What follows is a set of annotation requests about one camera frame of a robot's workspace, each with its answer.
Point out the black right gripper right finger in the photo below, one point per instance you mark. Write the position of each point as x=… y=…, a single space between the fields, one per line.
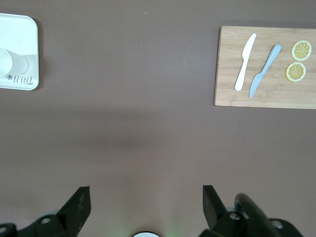
x=217 y=219

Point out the white IKEA cup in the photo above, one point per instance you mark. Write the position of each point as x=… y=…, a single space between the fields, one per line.
x=5 y=61

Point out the grey plastic knife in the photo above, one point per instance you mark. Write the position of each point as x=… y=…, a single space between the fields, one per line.
x=255 y=85

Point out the cream bear print tray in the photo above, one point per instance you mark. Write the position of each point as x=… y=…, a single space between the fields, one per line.
x=22 y=32

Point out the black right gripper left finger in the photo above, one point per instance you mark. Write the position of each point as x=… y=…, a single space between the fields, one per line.
x=74 y=212

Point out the bamboo cutting board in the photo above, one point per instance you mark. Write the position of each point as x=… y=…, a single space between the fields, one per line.
x=276 y=96

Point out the yellow lemon slice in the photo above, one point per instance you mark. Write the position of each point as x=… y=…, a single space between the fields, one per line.
x=301 y=50
x=295 y=71

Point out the white plastic knife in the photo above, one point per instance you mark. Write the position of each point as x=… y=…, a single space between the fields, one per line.
x=240 y=79

